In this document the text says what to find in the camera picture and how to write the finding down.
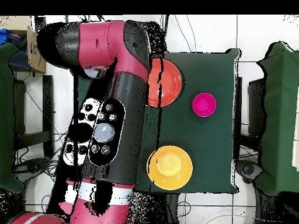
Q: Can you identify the large orange bowl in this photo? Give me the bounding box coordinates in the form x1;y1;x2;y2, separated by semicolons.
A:
146;145;194;191

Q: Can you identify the black stand leg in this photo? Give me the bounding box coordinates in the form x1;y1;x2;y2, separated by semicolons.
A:
163;15;171;36

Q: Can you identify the dark bag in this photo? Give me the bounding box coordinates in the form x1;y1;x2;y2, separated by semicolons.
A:
9;38;32;72

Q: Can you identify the cardboard box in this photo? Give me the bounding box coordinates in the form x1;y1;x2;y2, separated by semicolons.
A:
0;15;47;74

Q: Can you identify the black metal frame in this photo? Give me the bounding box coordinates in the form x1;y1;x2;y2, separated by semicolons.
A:
13;75;55;159
238;76;265;152

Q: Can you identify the dark green table cloth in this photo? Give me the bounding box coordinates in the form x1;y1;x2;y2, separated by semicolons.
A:
77;47;241;194

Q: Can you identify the green side table cloth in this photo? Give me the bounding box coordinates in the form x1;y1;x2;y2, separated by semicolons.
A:
256;41;299;197
0;41;26;193

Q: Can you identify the shallow red-orange bowl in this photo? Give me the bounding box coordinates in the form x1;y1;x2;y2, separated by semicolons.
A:
145;58;185;108

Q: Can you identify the small crimson bowl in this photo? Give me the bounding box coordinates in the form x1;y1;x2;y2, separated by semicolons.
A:
192;92;217;117

